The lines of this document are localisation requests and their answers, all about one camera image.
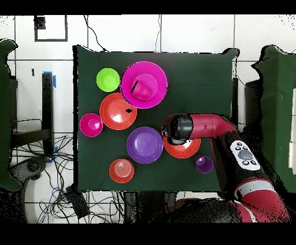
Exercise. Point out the black metal stand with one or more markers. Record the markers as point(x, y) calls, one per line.
point(47, 104)
point(234, 97)

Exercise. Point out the large pink bowl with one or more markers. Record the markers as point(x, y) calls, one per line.
point(159, 74)

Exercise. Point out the blue tape strip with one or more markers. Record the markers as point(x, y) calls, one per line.
point(54, 81)
point(56, 149)

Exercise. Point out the gray pedestal leg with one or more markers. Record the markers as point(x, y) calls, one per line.
point(30, 166)

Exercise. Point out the red cup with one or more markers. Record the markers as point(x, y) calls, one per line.
point(142, 91)

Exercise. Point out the dark green tablecloth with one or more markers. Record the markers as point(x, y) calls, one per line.
point(196, 87)

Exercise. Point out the black tape square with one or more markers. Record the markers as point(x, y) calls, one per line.
point(50, 40)

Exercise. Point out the large orange bowl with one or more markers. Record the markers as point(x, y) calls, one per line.
point(182, 151)
point(113, 115)

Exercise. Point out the small orange bowl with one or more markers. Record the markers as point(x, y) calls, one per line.
point(121, 171)

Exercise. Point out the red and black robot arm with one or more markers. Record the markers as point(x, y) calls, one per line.
point(208, 126)

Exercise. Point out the small red bowl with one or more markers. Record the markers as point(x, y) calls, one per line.
point(90, 126)

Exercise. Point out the small green bowl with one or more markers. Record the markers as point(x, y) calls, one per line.
point(106, 79)

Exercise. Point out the green cloth covered table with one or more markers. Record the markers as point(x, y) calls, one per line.
point(5, 115)
point(277, 104)

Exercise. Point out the purple cup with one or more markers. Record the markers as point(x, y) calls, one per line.
point(204, 166)

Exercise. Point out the black power box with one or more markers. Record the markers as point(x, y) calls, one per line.
point(77, 203)

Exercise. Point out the purple bowl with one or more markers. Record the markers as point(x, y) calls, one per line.
point(145, 144)

